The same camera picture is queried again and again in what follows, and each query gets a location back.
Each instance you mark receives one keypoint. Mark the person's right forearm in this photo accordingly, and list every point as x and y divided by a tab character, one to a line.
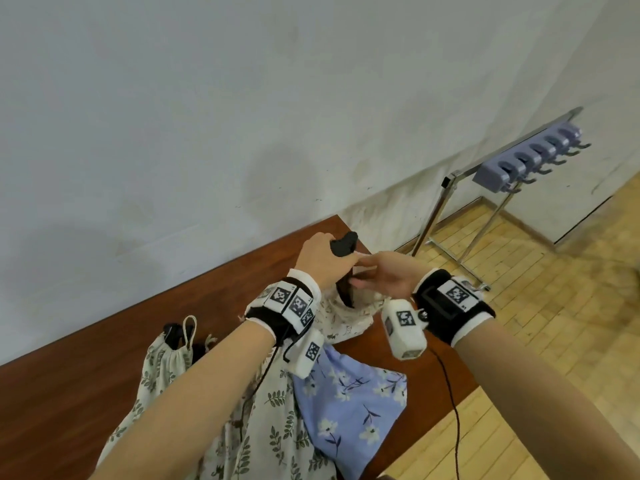
550	394

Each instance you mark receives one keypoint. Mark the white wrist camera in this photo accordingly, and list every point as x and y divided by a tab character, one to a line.
307	352
405	329

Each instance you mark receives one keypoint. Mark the person's right hand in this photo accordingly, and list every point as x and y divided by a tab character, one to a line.
395	274

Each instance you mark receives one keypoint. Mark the black tripod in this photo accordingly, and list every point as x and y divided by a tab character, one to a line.
172	332

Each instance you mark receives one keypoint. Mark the blue floral drawstring bag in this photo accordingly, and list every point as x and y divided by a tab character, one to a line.
350	409

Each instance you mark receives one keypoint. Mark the person's left hand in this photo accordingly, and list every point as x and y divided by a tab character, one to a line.
320	259

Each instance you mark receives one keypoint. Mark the metal clothes rack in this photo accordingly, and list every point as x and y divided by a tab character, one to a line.
430	224

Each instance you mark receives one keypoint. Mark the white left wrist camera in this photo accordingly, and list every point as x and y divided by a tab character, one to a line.
307	352

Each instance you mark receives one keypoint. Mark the cat print drawstring bag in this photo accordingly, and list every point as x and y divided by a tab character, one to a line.
345	324

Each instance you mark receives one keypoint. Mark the purple hook rail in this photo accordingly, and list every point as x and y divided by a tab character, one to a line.
492	177

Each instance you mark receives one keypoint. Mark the person's left forearm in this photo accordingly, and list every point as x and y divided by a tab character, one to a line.
175	409

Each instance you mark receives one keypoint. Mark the black bike pumps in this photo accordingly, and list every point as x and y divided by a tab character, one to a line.
345	242

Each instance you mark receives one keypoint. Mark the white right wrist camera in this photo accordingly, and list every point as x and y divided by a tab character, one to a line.
405	329

